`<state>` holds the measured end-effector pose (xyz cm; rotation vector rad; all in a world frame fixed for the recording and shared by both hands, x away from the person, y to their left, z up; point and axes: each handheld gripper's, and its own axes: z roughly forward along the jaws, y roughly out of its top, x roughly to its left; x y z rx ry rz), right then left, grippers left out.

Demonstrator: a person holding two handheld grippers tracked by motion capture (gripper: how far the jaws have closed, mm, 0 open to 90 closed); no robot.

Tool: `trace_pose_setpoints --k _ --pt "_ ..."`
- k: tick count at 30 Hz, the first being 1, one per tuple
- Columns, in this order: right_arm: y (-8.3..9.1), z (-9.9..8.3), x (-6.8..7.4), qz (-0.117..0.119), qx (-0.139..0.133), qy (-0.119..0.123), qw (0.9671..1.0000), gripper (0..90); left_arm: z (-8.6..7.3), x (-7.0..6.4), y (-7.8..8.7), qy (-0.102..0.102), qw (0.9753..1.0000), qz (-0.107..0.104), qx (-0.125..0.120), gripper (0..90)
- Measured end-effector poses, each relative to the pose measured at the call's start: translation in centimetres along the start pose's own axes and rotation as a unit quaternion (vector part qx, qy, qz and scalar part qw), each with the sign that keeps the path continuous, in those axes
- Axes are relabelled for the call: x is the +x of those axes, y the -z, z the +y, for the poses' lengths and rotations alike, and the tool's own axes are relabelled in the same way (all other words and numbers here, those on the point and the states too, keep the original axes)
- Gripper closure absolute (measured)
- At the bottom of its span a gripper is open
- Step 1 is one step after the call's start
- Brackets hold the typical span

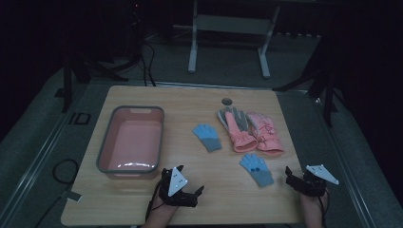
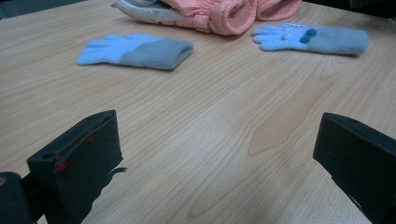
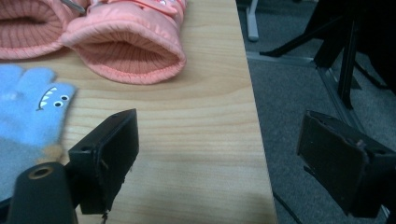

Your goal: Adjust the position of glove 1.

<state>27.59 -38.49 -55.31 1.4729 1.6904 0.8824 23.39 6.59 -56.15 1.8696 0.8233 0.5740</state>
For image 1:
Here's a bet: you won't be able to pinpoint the person's left hand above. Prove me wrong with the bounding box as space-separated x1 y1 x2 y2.
148 196 179 219

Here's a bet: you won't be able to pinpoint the black floor stand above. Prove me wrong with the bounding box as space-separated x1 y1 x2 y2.
55 47 127 113
274 56 341 127

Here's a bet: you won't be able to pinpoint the person's right hand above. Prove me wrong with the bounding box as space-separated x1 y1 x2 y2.
298 191 329 218

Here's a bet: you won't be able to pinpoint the black looped floor cable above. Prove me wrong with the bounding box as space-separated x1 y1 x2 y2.
33 158 80 228

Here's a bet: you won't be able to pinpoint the white metal desk frame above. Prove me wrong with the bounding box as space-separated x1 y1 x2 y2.
187 0 281 80

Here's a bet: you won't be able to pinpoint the pink basin with grey rim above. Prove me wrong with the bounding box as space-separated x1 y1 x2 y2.
95 104 165 181

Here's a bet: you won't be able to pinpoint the blue glove with grey cuff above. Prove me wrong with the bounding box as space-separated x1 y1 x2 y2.
239 153 275 188
192 123 222 153

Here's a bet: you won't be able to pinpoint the pink padded glove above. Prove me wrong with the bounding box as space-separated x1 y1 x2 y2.
246 111 285 156

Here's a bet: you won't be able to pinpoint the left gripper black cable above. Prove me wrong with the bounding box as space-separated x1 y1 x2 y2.
144 180 165 222

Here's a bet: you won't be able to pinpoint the pink glove with grey palm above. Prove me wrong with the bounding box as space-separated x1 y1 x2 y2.
217 106 259 154

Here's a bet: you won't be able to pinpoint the grey tape piece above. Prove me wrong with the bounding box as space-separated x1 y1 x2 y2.
66 190 83 202

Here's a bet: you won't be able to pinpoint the black cables on floor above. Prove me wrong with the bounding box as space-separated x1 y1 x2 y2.
139 41 157 87

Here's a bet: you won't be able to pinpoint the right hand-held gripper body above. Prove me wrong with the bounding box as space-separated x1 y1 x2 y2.
289 163 340 198

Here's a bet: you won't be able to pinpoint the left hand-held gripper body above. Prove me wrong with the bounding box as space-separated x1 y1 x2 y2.
158 166 198 208

